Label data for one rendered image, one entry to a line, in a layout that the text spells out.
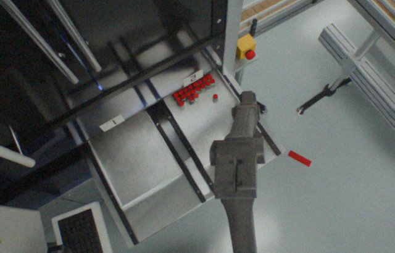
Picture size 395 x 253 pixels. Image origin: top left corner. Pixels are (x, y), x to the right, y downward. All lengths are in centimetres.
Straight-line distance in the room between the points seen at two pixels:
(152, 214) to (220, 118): 46
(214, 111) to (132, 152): 37
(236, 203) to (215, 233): 149
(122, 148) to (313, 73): 164
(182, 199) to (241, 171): 65
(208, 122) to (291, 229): 110
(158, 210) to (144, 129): 33
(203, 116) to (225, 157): 68
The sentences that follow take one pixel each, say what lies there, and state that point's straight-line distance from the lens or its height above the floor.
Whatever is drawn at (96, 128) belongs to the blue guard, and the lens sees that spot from 115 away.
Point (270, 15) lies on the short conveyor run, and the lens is 148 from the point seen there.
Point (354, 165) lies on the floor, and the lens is 233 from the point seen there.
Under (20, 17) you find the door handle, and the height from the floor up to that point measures 167.
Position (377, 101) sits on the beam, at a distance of 197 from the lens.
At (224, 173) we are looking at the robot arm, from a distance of 58.
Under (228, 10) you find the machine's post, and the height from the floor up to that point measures 131.
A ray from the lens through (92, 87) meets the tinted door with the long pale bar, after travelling 95.
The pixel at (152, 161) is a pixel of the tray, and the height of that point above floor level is 88.
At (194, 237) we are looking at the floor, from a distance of 208.
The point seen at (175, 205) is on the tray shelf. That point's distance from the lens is 120.
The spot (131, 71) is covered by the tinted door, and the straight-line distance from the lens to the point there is 97.
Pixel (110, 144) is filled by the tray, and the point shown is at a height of 88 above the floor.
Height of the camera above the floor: 207
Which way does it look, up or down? 71 degrees down
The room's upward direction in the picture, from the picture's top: 4 degrees counter-clockwise
